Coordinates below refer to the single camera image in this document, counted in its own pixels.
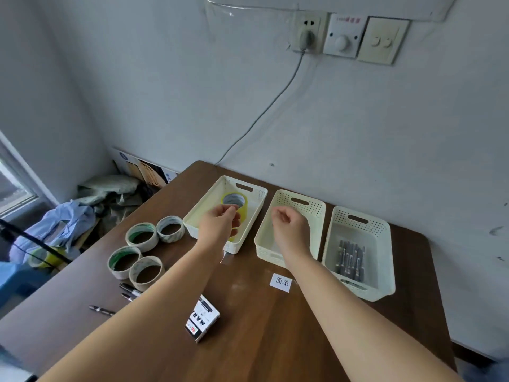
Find person's right hand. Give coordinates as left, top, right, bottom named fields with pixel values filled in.
left=271, top=206, right=313, bottom=266

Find person's left hand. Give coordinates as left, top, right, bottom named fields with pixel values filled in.
left=196, top=204, right=242, bottom=256

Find yellow tape roll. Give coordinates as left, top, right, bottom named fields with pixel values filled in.
left=220, top=192, right=249, bottom=240

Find person's left forearm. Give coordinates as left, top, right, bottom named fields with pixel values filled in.
left=38, top=242, right=223, bottom=382

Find person's right forearm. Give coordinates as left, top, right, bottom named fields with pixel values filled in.
left=283, top=254, right=464, bottom=382

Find white plastic basket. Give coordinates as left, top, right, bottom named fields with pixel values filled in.
left=322, top=206, right=397, bottom=302
left=182, top=175, right=268, bottom=255
left=254, top=189, right=327, bottom=270

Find beige masking tape roll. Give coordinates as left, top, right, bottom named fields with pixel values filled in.
left=108, top=246, right=143, bottom=280
left=128, top=255, right=165, bottom=292
left=156, top=215, right=186, bottom=244
left=125, top=222, right=159, bottom=253

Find white paper label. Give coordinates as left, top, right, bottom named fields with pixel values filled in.
left=270, top=273, right=292, bottom=293

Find bundle of black markers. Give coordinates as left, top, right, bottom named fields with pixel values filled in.
left=334, top=240, right=367, bottom=284

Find printed cardboard box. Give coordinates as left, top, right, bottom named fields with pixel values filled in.
left=112, top=148, right=180, bottom=190

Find black and white marker box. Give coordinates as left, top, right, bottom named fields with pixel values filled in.
left=185, top=294, right=221, bottom=344

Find grey-green plastic bags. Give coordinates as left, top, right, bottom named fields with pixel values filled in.
left=76, top=174, right=143, bottom=219

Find blue plastic bag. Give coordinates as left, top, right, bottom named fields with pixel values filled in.
left=10, top=200, right=97, bottom=268

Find black tripod rod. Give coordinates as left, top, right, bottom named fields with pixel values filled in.
left=0, top=219, right=73, bottom=264

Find blue plastic stool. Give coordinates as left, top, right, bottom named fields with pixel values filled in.
left=0, top=262, right=53, bottom=309

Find grey power cable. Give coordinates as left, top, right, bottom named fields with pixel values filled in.
left=215, top=49, right=307, bottom=166

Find white dimmer knob switch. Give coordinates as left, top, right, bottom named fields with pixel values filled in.
left=322, top=12, right=367, bottom=58

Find white wall socket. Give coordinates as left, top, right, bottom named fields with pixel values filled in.
left=291, top=11, right=329, bottom=54

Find beige light switch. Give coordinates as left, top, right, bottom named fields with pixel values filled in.
left=356, top=16, right=410, bottom=66

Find window frame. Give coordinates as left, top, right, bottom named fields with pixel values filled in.
left=0, top=130, right=54, bottom=220

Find white cable conduit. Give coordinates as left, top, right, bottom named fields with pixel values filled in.
left=204, top=0, right=459, bottom=23

